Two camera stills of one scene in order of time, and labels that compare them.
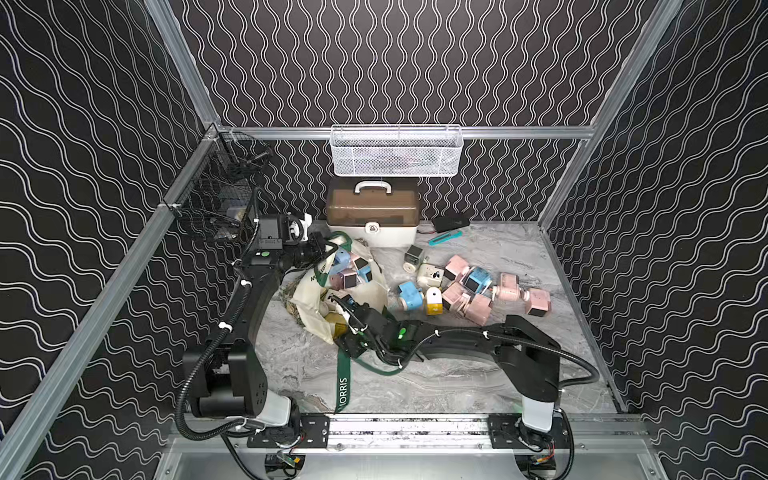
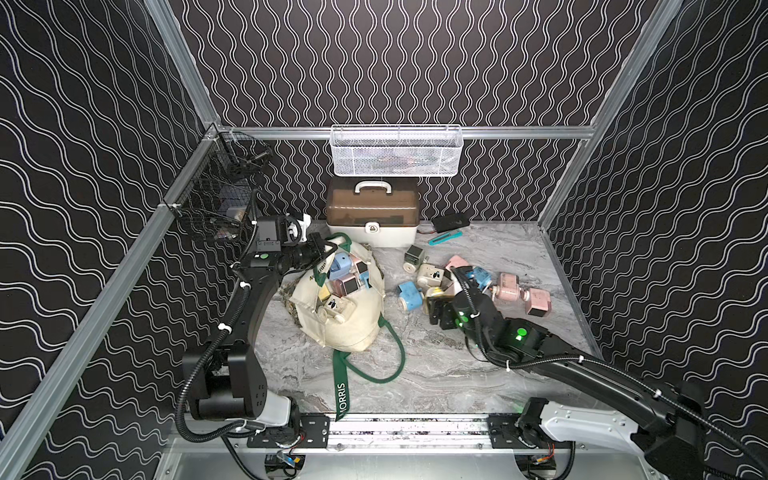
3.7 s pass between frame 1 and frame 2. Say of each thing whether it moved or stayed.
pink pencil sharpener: stayed
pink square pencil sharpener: stayed
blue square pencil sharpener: stayed
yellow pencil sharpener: stayed
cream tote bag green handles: moved
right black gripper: moved
